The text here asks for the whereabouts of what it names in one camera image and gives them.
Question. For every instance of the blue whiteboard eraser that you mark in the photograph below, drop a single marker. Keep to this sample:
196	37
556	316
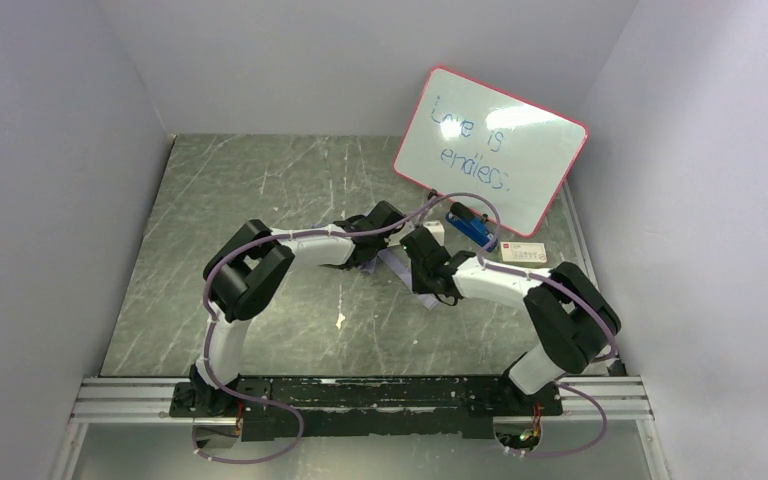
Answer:
472	226

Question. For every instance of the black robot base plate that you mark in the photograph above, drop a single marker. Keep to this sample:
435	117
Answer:
269	408

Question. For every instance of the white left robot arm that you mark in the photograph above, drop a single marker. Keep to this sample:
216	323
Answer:
244	276

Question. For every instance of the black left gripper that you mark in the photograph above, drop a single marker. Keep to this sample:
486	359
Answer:
363	245

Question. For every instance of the lilac and black folding umbrella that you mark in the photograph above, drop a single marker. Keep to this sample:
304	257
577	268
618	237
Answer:
388	258

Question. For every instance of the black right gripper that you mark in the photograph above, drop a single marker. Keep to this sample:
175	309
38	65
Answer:
429	266

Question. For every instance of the red framed whiteboard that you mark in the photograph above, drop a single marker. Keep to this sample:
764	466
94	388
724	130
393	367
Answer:
506	156

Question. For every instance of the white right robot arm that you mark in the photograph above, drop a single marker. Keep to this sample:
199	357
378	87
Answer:
574	323

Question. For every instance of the white paper box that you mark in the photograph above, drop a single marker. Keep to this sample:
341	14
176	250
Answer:
523	253

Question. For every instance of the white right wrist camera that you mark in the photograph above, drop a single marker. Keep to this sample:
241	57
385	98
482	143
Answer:
436	229

